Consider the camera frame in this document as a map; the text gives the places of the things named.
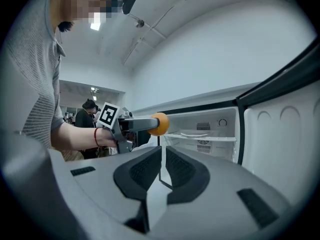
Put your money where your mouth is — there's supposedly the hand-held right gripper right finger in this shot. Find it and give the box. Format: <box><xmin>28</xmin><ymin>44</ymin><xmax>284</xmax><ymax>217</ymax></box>
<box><xmin>154</xmin><ymin>145</ymin><xmax>294</xmax><ymax>240</ymax></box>

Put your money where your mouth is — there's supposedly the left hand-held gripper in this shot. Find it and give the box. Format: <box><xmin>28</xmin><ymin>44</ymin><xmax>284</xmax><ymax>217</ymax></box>
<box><xmin>96</xmin><ymin>102</ymin><xmax>161</xmax><ymax>155</ymax></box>

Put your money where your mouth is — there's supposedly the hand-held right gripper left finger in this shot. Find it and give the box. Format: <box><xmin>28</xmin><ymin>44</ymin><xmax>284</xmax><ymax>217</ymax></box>
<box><xmin>65</xmin><ymin>145</ymin><xmax>163</xmax><ymax>240</ymax></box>

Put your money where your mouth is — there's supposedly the orange fruit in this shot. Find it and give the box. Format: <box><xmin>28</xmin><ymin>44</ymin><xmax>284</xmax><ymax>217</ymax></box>
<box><xmin>147</xmin><ymin>112</ymin><xmax>170</xmax><ymax>137</ymax></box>

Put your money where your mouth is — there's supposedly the small white refrigerator black frame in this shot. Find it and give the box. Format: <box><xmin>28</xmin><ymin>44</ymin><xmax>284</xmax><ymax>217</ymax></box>
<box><xmin>156</xmin><ymin>35</ymin><xmax>320</xmax><ymax>210</ymax></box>

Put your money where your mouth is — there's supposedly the person's left forearm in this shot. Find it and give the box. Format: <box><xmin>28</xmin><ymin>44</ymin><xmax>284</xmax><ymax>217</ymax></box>
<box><xmin>50</xmin><ymin>121</ymin><xmax>100</xmax><ymax>152</ymax></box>

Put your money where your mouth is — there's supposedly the person's left hand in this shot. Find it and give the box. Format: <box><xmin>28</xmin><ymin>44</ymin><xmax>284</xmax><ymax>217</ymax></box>
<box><xmin>98</xmin><ymin>127</ymin><xmax>119</xmax><ymax>148</ymax></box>

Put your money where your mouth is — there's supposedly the white plate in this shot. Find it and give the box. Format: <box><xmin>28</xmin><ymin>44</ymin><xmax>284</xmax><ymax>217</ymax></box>
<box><xmin>180</xmin><ymin>131</ymin><xmax>210</xmax><ymax>138</ymax></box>

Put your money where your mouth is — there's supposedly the long ceiling light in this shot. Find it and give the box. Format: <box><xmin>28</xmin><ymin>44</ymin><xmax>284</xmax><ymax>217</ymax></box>
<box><xmin>89</xmin><ymin>12</ymin><xmax>101</xmax><ymax>32</ymax></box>

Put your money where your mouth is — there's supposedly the person's grey striped shirt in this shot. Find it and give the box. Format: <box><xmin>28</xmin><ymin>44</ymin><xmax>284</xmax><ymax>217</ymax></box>
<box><xmin>3</xmin><ymin>0</ymin><xmax>67</xmax><ymax>150</ymax></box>

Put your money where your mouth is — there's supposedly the person's head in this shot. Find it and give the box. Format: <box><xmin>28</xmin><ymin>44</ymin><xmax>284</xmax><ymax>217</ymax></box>
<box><xmin>51</xmin><ymin>0</ymin><xmax>119</xmax><ymax>32</ymax></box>

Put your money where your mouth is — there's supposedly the red string bracelet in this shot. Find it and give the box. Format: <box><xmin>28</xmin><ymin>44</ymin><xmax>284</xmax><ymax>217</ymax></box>
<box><xmin>93</xmin><ymin>126</ymin><xmax>101</xmax><ymax>148</ymax></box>

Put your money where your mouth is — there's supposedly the black head-worn camera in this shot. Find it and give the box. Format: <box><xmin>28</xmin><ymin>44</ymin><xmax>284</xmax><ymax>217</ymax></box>
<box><xmin>121</xmin><ymin>0</ymin><xmax>137</xmax><ymax>16</ymax></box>

